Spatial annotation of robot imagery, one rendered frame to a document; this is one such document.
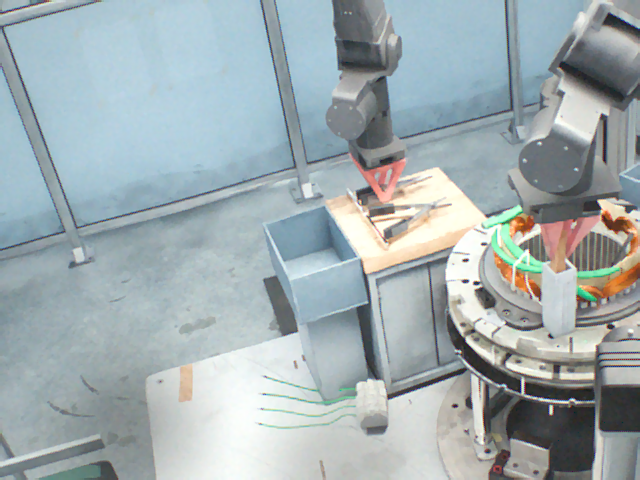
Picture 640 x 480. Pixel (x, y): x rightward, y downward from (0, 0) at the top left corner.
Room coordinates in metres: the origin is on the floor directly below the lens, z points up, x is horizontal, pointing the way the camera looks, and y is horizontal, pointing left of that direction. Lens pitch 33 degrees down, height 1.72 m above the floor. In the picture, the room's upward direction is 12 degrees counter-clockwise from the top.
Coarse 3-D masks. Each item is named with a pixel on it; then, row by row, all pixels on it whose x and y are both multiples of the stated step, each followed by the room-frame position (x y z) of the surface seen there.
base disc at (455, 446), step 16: (464, 384) 0.91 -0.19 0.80; (448, 400) 0.89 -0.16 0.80; (464, 400) 0.88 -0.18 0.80; (512, 400) 0.86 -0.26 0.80; (448, 416) 0.85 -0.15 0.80; (464, 416) 0.85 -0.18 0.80; (496, 416) 0.83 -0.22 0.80; (448, 432) 0.82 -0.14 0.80; (464, 432) 0.81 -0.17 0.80; (496, 432) 0.80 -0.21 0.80; (448, 448) 0.79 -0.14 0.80; (464, 448) 0.78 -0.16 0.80; (448, 464) 0.76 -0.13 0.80; (464, 464) 0.75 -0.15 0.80; (480, 464) 0.75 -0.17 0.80
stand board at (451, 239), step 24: (408, 192) 1.09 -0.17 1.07; (432, 192) 1.08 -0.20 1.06; (456, 192) 1.06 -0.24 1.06; (336, 216) 1.06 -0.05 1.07; (360, 216) 1.05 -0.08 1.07; (384, 216) 1.04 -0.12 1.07; (408, 216) 1.02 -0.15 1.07; (432, 216) 1.01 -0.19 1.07; (456, 216) 1.00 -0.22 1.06; (480, 216) 0.98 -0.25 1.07; (360, 240) 0.99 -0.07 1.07; (408, 240) 0.96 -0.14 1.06; (432, 240) 0.95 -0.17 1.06; (456, 240) 0.96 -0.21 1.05; (384, 264) 0.94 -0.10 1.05
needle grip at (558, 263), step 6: (564, 234) 0.67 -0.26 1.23; (564, 240) 0.67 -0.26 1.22; (558, 246) 0.67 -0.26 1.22; (564, 246) 0.67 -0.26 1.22; (558, 252) 0.67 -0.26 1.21; (564, 252) 0.67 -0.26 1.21; (558, 258) 0.67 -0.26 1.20; (564, 258) 0.67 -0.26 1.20; (552, 264) 0.68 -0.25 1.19; (558, 264) 0.67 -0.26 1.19; (564, 264) 0.67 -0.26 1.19; (558, 270) 0.67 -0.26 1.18; (564, 270) 0.67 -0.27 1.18
